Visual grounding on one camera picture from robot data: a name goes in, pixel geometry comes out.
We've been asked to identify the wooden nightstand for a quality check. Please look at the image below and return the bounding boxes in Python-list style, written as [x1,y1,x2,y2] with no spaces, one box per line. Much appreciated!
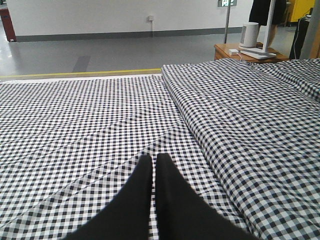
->
[214,42,290,63]

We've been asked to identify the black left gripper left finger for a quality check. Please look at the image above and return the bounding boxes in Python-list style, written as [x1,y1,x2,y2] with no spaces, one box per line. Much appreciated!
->
[65,155,153,240]

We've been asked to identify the wall power socket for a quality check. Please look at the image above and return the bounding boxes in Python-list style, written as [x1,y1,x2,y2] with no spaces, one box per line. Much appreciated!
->
[147,15,154,22]

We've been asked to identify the checkered folded quilt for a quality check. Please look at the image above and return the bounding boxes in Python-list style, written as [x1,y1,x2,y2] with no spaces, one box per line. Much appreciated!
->
[161,58,320,240]

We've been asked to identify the metal sign pole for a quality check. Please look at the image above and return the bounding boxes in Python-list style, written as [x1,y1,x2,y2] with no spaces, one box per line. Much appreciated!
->
[217,0,237,44]

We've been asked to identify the white cylindrical humidifier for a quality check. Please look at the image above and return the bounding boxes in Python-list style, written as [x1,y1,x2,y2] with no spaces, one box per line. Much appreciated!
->
[239,22,259,48]

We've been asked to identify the checkered bed sheet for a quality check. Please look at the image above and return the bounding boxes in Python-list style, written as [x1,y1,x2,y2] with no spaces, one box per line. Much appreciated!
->
[0,75,246,240]

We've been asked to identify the red floor bin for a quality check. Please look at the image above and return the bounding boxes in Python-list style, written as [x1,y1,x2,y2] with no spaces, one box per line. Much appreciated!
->
[0,7,17,42]

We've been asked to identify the white charger adapter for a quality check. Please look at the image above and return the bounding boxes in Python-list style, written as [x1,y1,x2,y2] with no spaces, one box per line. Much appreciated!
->
[227,48,239,56]

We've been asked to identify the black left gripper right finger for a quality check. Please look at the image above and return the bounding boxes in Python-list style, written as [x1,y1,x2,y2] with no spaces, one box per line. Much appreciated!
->
[155,153,256,240]

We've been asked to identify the person's leg with sneaker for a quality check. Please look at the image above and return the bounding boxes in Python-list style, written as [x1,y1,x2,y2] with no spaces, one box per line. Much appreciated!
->
[248,0,287,50]

